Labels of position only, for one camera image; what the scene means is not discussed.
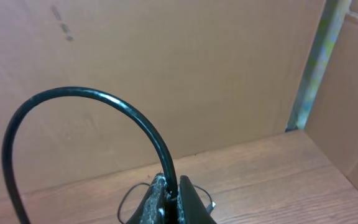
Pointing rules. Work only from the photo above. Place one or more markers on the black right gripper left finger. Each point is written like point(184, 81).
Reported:
point(152, 207)

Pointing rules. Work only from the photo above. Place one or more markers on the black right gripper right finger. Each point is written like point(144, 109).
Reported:
point(190, 207)

